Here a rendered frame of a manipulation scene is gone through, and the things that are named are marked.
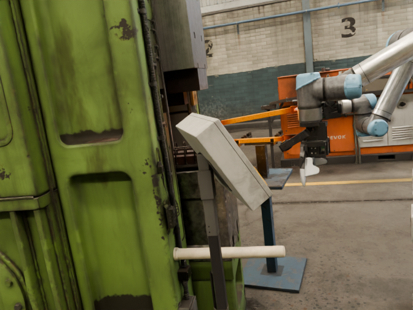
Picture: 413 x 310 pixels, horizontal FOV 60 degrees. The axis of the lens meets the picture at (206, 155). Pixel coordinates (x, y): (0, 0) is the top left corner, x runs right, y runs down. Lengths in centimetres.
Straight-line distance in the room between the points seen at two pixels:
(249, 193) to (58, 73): 91
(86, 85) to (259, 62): 788
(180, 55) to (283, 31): 769
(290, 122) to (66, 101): 394
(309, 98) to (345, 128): 400
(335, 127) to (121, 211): 400
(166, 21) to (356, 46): 784
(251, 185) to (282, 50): 819
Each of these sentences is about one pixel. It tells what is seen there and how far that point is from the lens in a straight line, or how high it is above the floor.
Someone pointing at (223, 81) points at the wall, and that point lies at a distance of 932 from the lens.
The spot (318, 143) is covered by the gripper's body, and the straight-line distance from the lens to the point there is 118.
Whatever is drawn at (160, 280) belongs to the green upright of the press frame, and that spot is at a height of 54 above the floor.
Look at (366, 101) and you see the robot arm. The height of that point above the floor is 113.
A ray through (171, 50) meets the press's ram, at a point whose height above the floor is 145.
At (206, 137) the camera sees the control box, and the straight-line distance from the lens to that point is 96.
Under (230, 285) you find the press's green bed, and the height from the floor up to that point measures 33.
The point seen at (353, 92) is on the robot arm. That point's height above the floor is 122.
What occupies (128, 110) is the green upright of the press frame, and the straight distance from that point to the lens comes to 136.
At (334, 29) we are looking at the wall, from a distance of 919.
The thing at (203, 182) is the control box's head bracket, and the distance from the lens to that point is 115.
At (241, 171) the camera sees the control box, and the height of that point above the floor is 104.
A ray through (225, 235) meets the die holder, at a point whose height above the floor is 60.
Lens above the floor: 130
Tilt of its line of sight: 11 degrees down
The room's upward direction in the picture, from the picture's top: 7 degrees counter-clockwise
